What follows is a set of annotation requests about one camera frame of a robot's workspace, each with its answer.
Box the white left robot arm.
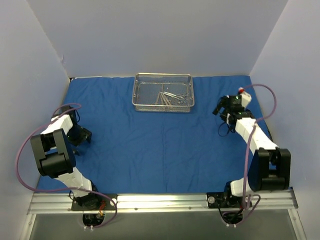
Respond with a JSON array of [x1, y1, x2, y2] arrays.
[[30, 104, 101, 210]]

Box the steel wire mesh basket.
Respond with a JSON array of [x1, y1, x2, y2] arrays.
[[131, 73, 195, 113]]

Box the steel forceps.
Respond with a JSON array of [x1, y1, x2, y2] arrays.
[[162, 91, 185, 99]]

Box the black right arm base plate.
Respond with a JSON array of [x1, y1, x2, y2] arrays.
[[206, 192, 243, 209]]

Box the steel surgical scissors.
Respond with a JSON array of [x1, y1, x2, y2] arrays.
[[172, 94, 191, 104]]

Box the blue surgical wrap cloth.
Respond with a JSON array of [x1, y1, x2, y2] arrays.
[[64, 75, 252, 194]]

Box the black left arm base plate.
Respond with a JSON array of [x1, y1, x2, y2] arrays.
[[71, 193, 118, 211]]

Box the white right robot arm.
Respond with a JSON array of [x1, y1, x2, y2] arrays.
[[212, 88, 291, 207]]

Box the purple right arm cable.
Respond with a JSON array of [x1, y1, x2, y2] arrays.
[[221, 83, 277, 226]]

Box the aluminium front rail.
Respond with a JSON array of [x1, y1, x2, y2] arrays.
[[27, 190, 298, 214]]

